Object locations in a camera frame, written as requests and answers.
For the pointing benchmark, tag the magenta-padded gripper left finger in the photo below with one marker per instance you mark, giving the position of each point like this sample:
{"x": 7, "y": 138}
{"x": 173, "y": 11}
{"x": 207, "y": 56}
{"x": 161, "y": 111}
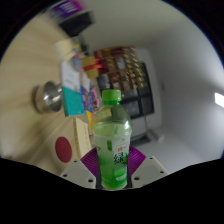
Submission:
{"x": 76, "y": 173}

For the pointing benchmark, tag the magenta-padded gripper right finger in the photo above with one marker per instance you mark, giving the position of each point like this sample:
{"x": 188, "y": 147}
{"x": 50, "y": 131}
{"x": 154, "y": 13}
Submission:
{"x": 150, "y": 170}

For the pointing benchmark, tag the green drink bottle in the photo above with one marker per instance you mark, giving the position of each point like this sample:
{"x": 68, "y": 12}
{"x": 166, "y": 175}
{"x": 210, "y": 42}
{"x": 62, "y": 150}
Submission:
{"x": 111, "y": 143}

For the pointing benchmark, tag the flat round red coaster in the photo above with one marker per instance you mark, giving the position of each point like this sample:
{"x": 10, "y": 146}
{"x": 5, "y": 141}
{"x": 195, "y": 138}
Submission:
{"x": 63, "y": 149}

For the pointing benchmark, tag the beige book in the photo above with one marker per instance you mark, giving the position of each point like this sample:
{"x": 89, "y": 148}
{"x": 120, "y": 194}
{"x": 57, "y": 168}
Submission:
{"x": 81, "y": 136}

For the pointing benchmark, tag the yellow book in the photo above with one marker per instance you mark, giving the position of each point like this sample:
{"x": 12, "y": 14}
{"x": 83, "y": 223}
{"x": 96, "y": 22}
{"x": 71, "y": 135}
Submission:
{"x": 90, "y": 121}

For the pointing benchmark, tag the black framed glass door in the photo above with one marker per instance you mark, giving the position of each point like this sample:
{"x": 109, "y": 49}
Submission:
{"x": 141, "y": 101}

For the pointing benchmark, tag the teal book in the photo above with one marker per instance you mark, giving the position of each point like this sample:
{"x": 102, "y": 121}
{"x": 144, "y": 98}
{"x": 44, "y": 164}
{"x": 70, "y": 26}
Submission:
{"x": 73, "y": 101}

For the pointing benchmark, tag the colourful magazine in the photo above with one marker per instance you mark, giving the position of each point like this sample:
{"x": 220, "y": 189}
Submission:
{"x": 88, "y": 98}

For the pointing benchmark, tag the small steel cup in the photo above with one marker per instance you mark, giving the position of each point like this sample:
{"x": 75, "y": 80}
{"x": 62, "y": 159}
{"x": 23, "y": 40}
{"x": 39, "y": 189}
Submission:
{"x": 50, "y": 96}

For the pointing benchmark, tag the white booklet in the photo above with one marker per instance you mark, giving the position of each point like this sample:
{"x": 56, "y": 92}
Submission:
{"x": 70, "y": 76}

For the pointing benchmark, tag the ceiling tube light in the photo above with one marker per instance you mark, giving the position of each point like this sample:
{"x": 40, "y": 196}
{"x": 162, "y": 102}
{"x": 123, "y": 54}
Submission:
{"x": 219, "y": 100}

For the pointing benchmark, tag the wooden shelf unit with trophies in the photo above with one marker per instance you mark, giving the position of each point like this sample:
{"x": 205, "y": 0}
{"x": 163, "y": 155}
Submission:
{"x": 116, "y": 66}

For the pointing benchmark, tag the cream notebook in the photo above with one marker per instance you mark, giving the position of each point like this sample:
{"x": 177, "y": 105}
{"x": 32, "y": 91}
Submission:
{"x": 65, "y": 48}

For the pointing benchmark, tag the purple sign board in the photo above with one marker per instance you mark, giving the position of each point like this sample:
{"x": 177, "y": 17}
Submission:
{"x": 66, "y": 6}

